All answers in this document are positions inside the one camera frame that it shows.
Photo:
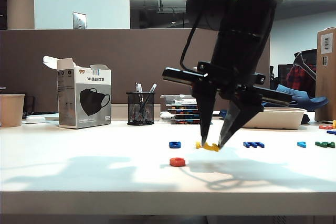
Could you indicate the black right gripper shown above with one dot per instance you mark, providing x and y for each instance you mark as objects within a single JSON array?
[{"x": 233, "y": 69}]

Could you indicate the yellow letter u magnet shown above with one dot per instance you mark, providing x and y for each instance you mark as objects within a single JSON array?
[{"x": 210, "y": 147}]

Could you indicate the yellow letter p magnet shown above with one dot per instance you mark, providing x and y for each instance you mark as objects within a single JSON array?
[{"x": 198, "y": 144}]

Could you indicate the dark blue letter m magnet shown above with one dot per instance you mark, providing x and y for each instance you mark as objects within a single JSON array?
[{"x": 253, "y": 144}]

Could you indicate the dark blue round letter magnet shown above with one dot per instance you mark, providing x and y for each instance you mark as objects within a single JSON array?
[{"x": 175, "y": 144}]

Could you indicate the light blue letter v magnet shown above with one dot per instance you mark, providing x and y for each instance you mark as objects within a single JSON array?
[{"x": 302, "y": 144}]

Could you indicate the small orange letter magnet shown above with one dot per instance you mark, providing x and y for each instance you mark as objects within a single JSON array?
[{"x": 326, "y": 127}]

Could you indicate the green letter w magnet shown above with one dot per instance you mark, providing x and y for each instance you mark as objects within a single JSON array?
[{"x": 325, "y": 144}]

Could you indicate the small blue letter magnet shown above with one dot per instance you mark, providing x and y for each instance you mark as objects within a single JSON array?
[{"x": 332, "y": 132}]

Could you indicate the brown paper cup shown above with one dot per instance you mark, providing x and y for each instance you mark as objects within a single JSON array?
[{"x": 11, "y": 111}]

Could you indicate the beige pulp food tray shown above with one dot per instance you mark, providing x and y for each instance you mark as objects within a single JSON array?
[{"x": 283, "y": 119}]

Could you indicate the black gel pen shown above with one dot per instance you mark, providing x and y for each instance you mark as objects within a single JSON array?
[
  {"x": 139, "y": 87},
  {"x": 153, "y": 88}
]

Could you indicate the black computer monitor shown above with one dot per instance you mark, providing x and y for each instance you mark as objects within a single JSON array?
[{"x": 283, "y": 74}]

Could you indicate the black mesh pen holder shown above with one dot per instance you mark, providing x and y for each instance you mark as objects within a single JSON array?
[{"x": 140, "y": 108}]

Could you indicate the red plaid jacket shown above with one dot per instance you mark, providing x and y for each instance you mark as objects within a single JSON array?
[{"x": 298, "y": 77}]

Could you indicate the black office chair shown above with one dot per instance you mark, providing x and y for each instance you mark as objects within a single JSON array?
[{"x": 308, "y": 56}]

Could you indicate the brown desk divider panel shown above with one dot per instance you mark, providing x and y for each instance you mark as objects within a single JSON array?
[{"x": 131, "y": 58}]

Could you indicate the brown cardboard box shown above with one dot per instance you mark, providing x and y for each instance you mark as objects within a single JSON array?
[{"x": 326, "y": 82}]

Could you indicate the white grey face mask box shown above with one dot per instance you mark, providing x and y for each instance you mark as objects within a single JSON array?
[{"x": 84, "y": 98}]

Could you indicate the white earbuds case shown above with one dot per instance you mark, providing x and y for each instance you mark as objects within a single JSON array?
[{"x": 35, "y": 119}]

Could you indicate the metal wall switch plate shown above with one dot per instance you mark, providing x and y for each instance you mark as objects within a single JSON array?
[{"x": 79, "y": 21}]

